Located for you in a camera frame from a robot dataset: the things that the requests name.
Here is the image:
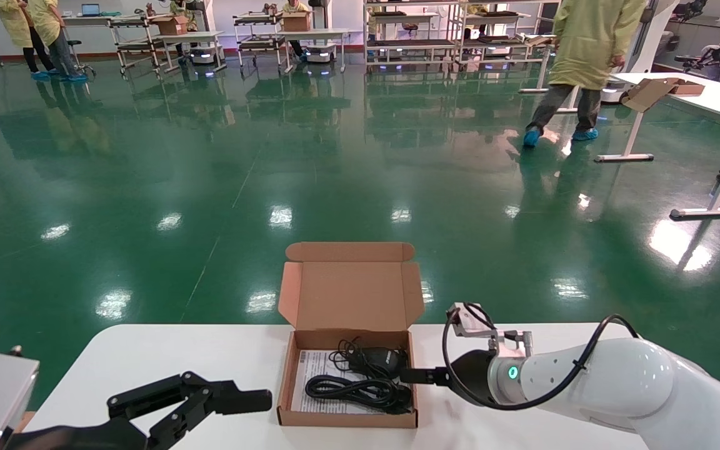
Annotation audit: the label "flat open cardboard carton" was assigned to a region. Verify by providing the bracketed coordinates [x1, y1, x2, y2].
[621, 76, 707, 114]

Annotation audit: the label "small white desk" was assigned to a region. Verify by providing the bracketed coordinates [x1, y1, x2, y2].
[518, 34, 581, 115]

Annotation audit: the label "yellow coat person blue jeans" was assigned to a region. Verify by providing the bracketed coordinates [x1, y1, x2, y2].
[26, 0, 89, 83]

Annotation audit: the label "black coiled power cord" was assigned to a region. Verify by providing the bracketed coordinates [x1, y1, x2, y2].
[305, 374, 414, 414]

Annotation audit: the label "white work table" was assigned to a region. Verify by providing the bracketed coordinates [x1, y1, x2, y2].
[282, 28, 349, 73]
[157, 31, 228, 73]

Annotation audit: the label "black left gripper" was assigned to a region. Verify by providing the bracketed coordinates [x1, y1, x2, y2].
[4, 371, 273, 450]

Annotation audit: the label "white printed instruction sheet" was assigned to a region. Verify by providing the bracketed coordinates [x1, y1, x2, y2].
[290, 350, 398, 415]

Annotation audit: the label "white table with laptop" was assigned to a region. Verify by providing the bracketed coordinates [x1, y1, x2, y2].
[59, 14, 124, 27]

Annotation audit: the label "metal shelving unit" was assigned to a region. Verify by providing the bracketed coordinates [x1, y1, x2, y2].
[460, 0, 558, 71]
[363, 0, 464, 74]

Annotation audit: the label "metal pipe rack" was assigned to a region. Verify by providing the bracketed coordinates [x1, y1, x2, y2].
[110, 14, 168, 77]
[233, 11, 287, 69]

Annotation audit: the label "black stool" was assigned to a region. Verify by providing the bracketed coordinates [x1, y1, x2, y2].
[63, 39, 97, 81]

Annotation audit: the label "brown cardboard storage box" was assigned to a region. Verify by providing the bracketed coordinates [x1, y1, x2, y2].
[277, 242, 425, 429]

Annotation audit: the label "tall white robot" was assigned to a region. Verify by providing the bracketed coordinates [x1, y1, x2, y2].
[604, 0, 679, 104]

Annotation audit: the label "yellow coat person grey trousers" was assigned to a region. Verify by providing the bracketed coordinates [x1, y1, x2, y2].
[522, 0, 648, 149]

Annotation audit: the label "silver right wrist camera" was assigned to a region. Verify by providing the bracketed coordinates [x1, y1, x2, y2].
[446, 302, 533, 358]

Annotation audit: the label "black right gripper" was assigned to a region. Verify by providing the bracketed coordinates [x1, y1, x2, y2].
[397, 349, 499, 407]

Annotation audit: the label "black power adapter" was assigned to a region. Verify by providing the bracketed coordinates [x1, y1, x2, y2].
[329, 337, 411, 380]

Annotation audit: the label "yellow coat person black trousers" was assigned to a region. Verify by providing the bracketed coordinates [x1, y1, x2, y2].
[0, 0, 54, 82]

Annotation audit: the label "white wheeled robot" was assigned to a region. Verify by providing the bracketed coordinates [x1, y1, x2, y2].
[186, 44, 218, 68]
[304, 42, 338, 64]

